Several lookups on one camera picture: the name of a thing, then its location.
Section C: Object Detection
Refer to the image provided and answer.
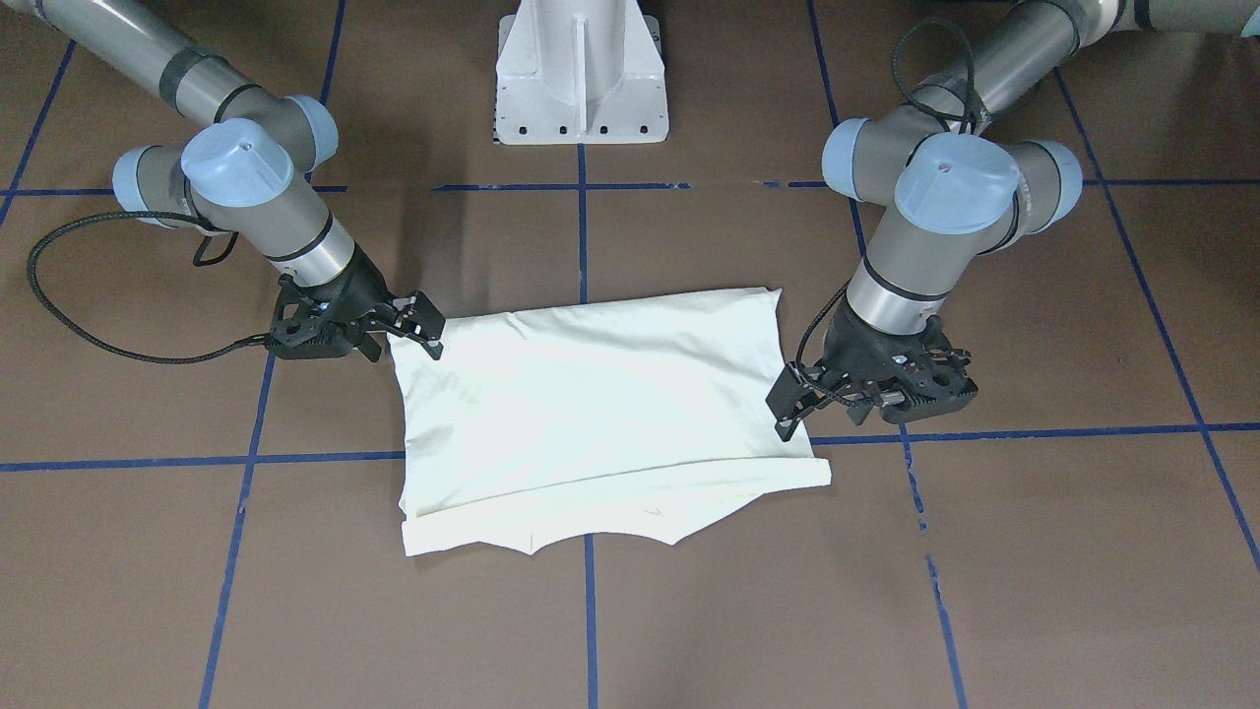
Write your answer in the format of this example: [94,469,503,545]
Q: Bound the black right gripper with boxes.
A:
[266,246,446,360]

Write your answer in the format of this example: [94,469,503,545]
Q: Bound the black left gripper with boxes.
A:
[765,297,979,441]

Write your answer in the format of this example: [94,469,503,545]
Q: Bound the cream long-sleeve cat shirt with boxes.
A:
[391,287,832,557]

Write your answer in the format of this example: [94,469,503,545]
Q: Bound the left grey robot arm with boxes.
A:
[766,1,1257,441]

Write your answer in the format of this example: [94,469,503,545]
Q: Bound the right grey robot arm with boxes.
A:
[10,1,445,360]

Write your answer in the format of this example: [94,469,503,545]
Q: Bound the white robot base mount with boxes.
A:
[491,1,670,147]

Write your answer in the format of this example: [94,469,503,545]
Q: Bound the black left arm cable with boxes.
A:
[891,16,990,133]

